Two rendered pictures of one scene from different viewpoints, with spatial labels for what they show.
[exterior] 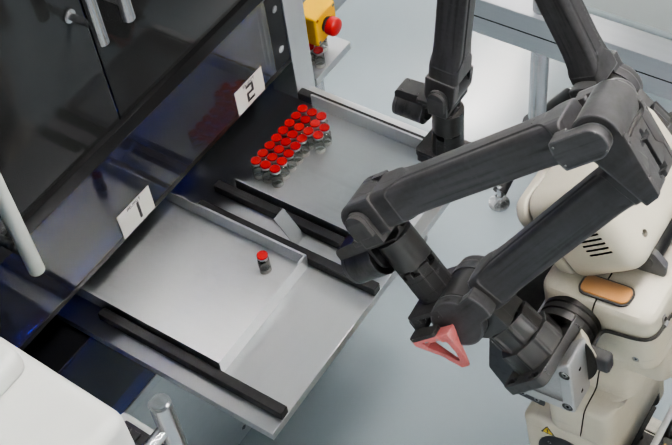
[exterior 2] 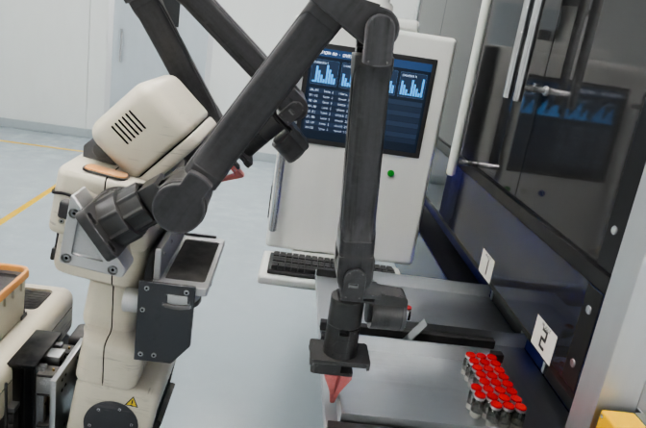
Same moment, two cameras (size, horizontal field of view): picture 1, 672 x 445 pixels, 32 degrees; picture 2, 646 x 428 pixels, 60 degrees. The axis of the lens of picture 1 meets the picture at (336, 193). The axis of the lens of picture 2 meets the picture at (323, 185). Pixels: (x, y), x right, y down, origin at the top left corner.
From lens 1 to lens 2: 2.40 m
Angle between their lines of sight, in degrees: 105
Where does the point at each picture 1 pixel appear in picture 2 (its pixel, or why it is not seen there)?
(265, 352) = not seen: hidden behind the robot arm
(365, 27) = not seen: outside the picture
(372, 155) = (424, 415)
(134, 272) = (474, 309)
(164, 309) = (433, 297)
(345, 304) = not seen: hidden behind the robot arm
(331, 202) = (412, 370)
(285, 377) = (333, 286)
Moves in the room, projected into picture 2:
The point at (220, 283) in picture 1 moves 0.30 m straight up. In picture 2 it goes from (420, 313) to (445, 198)
